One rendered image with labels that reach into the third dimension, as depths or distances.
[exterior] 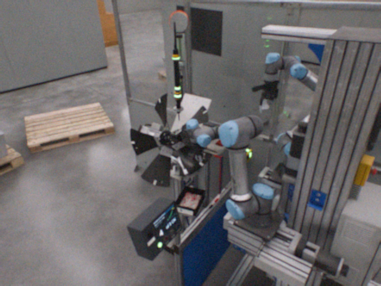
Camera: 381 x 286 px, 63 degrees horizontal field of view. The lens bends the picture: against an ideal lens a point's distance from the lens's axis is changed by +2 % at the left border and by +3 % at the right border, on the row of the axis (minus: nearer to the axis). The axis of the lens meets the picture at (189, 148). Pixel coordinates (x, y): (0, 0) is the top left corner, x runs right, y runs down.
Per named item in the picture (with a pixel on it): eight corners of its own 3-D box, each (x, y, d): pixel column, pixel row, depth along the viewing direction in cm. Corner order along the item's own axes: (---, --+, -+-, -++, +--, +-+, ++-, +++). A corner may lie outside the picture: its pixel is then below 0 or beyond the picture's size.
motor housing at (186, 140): (167, 154, 251) (159, 151, 240) (177, 128, 252) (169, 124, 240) (190, 163, 240) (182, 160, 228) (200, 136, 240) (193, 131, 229)
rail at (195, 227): (240, 177, 251) (241, 169, 246) (244, 179, 249) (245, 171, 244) (174, 252, 189) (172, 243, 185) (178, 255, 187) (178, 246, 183)
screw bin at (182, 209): (184, 192, 232) (184, 185, 228) (205, 197, 227) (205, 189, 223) (174, 211, 215) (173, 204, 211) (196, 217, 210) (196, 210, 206)
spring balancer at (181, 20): (169, 31, 253) (169, 33, 247) (168, 10, 244) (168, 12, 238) (189, 31, 253) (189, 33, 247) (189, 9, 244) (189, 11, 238)
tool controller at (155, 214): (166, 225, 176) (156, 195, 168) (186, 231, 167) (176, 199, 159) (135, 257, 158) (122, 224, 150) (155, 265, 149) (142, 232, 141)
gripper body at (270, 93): (272, 102, 188) (275, 83, 181) (259, 99, 192) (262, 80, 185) (277, 98, 193) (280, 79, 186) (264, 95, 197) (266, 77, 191)
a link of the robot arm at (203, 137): (217, 134, 179) (207, 124, 186) (200, 139, 175) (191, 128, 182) (215, 144, 184) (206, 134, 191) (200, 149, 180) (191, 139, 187)
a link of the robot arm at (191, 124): (189, 128, 181) (183, 121, 187) (193, 141, 189) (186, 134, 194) (200, 123, 183) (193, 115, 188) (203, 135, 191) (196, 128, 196)
